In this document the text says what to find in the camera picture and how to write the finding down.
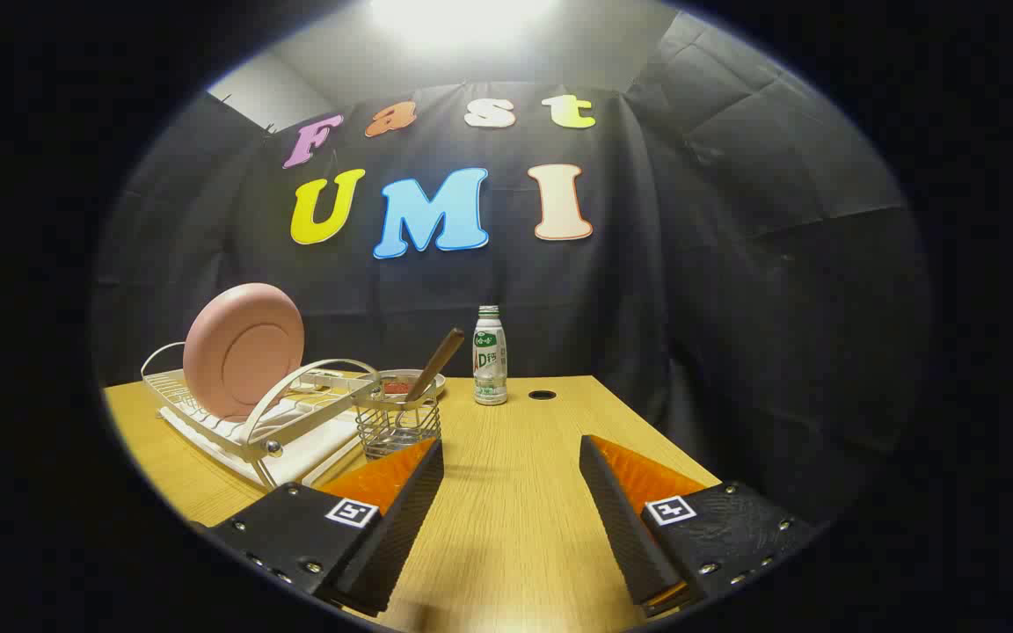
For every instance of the white drip tray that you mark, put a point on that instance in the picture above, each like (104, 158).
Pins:
(313, 453)

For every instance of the white drink bottle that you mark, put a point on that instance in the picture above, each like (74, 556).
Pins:
(490, 360)

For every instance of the pink plate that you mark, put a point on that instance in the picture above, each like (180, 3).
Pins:
(243, 352)

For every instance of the red meat piece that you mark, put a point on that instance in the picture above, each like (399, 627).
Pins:
(399, 387)

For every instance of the grey round plate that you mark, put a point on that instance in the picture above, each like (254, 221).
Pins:
(437, 380)

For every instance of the black backdrop cloth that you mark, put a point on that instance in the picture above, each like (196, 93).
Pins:
(691, 308)

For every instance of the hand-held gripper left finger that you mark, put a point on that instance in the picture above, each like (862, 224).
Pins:
(401, 536)

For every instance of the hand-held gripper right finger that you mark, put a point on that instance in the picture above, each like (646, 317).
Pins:
(625, 527)

